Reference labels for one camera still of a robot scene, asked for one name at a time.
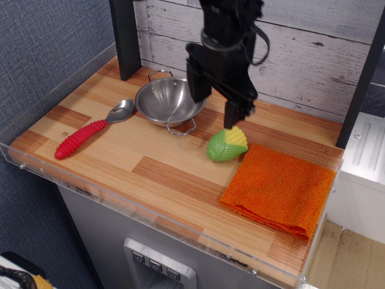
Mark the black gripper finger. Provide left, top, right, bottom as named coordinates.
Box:
left=224, top=101, right=250, bottom=129
left=186, top=60, right=212, bottom=103

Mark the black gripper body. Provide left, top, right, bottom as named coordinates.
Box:
left=186, top=42, right=257, bottom=116

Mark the green yellow toy corn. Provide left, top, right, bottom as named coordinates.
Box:
left=206, top=126, right=248, bottom=162

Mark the silver metal bowl with handles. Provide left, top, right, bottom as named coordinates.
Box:
left=135, top=70, right=206, bottom=135

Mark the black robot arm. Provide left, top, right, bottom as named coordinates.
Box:
left=186, top=1, right=270, bottom=129

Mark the orange folded cloth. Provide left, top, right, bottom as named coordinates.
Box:
left=220, top=144, right=336, bottom=241

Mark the white ribbed toy counter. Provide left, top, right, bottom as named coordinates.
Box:
left=326, top=113, right=384, bottom=243

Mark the grey toy fridge cabinet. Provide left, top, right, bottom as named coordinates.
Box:
left=59, top=187, right=275, bottom=288

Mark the silver dispenser panel with buttons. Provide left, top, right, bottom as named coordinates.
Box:
left=123, top=237, right=198, bottom=288

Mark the clear acrylic table guard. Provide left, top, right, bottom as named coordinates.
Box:
left=0, top=42, right=345, bottom=289

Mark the black and yellow object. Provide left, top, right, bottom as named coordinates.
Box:
left=1, top=252, right=54, bottom=289

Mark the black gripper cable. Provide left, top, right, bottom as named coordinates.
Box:
left=242, top=22, right=271, bottom=66

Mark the red handled metal spoon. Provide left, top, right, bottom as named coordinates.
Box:
left=54, top=99, right=134, bottom=160

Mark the left black upright post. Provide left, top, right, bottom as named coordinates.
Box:
left=109, top=0, right=141, bottom=81

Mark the black upright post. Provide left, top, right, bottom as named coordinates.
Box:
left=336, top=11, right=384, bottom=149
left=109, top=0, right=141, bottom=81

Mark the right black upright post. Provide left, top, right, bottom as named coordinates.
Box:
left=336, top=11, right=384, bottom=149

